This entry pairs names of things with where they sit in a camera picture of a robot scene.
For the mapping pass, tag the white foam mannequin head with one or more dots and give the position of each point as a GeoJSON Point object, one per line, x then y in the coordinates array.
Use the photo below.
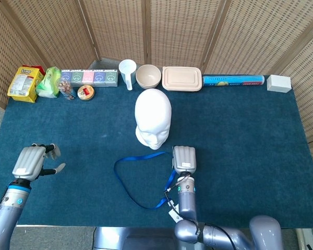
{"type": "Point", "coordinates": [152, 112]}

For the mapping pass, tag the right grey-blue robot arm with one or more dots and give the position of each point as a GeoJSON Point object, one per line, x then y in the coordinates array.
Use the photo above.
{"type": "Point", "coordinates": [187, 203]}

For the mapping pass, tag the woven rattan folding screen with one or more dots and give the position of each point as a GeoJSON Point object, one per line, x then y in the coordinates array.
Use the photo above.
{"type": "Point", "coordinates": [172, 31]}

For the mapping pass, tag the green white plastic bag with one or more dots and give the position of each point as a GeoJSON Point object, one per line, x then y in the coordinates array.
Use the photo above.
{"type": "Point", "coordinates": [48, 83]}

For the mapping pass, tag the green pastel cube box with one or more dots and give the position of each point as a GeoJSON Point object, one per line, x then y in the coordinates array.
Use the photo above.
{"type": "Point", "coordinates": [111, 77]}
{"type": "Point", "coordinates": [77, 77]}

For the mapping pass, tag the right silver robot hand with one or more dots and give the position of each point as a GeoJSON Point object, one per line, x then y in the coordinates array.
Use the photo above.
{"type": "Point", "coordinates": [185, 159]}

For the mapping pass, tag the teal table cloth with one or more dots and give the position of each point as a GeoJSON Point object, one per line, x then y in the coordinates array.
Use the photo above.
{"type": "Point", "coordinates": [237, 130]}

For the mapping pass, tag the purple pastel cube box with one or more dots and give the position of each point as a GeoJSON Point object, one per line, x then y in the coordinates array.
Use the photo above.
{"type": "Point", "coordinates": [99, 77]}
{"type": "Point", "coordinates": [66, 78]}

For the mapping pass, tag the white rectangular box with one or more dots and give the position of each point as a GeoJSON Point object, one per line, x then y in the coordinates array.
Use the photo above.
{"type": "Point", "coordinates": [278, 83]}

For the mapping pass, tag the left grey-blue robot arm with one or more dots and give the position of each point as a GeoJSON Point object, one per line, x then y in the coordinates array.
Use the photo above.
{"type": "Point", "coordinates": [2, 216]}

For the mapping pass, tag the clear jar with sticks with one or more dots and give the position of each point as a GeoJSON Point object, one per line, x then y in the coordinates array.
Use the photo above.
{"type": "Point", "coordinates": [66, 89]}

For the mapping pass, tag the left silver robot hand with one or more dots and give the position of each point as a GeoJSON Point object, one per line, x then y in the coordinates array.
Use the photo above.
{"type": "Point", "coordinates": [27, 161]}

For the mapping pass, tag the grey robot torso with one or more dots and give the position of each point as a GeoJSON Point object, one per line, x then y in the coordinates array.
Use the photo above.
{"type": "Point", "coordinates": [135, 238]}

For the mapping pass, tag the beige bowl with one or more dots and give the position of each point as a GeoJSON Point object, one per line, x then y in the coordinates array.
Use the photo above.
{"type": "Point", "coordinates": [148, 75]}

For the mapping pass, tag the round yellow tin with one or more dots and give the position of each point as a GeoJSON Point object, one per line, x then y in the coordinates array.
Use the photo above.
{"type": "Point", "coordinates": [85, 93]}

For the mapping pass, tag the beige lidded lunch box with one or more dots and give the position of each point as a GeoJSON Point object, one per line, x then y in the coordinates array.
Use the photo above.
{"type": "Point", "coordinates": [181, 78]}

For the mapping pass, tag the yellow Lipo snack bag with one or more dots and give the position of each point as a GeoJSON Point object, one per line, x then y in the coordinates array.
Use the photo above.
{"type": "Point", "coordinates": [22, 83]}

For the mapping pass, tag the blue plastic food wrap roll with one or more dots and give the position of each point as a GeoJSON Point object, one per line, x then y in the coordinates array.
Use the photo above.
{"type": "Point", "coordinates": [232, 80]}

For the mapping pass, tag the pink pastel cube box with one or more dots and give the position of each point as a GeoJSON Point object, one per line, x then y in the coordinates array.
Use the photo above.
{"type": "Point", "coordinates": [88, 76]}

